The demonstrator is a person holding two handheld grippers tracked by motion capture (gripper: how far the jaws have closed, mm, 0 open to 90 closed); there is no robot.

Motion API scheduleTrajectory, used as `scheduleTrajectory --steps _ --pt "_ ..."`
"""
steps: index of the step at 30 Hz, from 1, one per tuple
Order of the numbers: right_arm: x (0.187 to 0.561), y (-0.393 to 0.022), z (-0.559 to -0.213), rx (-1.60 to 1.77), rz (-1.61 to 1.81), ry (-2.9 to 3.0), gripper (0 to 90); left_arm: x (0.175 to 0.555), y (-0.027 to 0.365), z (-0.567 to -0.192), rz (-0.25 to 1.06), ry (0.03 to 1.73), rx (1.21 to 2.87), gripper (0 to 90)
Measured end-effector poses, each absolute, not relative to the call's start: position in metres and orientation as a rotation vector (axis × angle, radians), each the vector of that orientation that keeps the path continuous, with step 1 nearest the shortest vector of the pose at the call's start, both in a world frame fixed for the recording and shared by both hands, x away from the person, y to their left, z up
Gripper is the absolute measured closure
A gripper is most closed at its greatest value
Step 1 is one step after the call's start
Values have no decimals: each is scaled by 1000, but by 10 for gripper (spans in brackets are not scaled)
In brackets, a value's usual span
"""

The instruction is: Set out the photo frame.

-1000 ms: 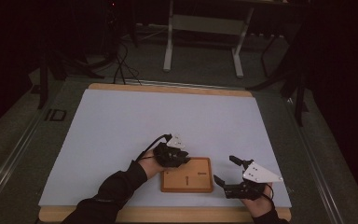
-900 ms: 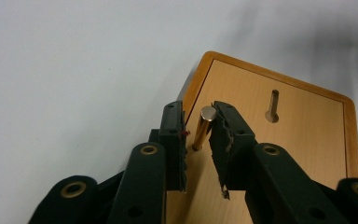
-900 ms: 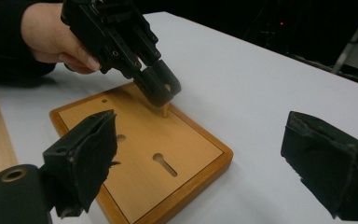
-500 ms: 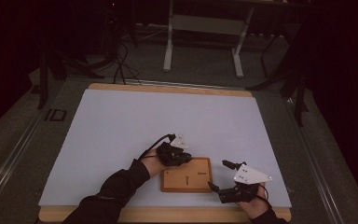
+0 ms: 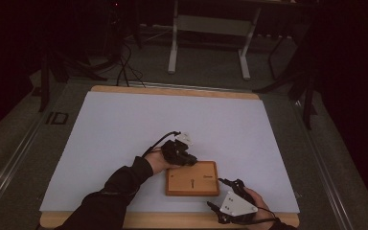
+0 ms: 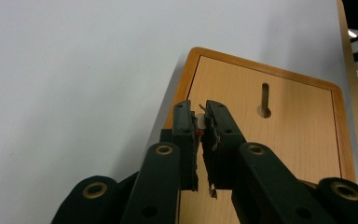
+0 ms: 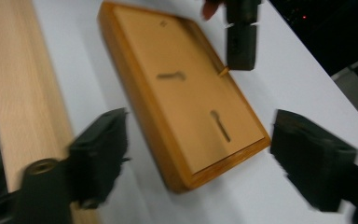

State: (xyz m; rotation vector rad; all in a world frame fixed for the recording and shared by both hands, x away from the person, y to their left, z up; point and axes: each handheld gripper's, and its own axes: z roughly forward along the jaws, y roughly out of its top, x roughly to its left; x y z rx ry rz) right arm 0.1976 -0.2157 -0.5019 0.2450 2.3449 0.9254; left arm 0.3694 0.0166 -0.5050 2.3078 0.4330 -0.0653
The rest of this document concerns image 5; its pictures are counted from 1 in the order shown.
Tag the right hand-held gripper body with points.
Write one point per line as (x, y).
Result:
(238, 204)

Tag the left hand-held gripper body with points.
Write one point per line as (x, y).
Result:
(175, 150)

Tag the wooden peg board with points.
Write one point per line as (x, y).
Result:
(185, 187)

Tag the person's left hand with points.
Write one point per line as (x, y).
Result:
(159, 163)

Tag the person's right hand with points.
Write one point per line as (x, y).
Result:
(262, 207)

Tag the white table sheet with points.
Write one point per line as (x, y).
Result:
(140, 121)

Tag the black stand legs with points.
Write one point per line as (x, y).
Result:
(60, 70)
(297, 83)

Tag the black floor bracket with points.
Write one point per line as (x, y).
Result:
(57, 118)

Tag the grey metal desk frame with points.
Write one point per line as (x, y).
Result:
(211, 27)

